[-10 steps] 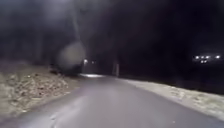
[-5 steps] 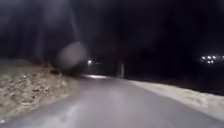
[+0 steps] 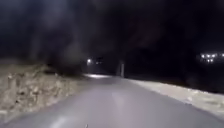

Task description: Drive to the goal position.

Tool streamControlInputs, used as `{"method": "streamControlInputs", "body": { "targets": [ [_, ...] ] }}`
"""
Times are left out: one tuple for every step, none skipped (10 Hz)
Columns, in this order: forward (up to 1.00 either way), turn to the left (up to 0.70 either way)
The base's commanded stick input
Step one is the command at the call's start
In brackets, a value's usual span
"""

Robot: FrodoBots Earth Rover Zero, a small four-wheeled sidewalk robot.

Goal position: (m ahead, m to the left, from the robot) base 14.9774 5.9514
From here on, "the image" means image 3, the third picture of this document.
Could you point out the pale gravel verge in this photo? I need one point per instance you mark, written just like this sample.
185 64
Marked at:
186 95

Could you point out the dry grass verge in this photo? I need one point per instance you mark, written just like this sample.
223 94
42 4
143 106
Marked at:
30 88

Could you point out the grey asphalt path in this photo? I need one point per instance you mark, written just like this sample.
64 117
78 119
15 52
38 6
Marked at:
116 103

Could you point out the pole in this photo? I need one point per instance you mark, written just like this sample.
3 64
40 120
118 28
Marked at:
122 69

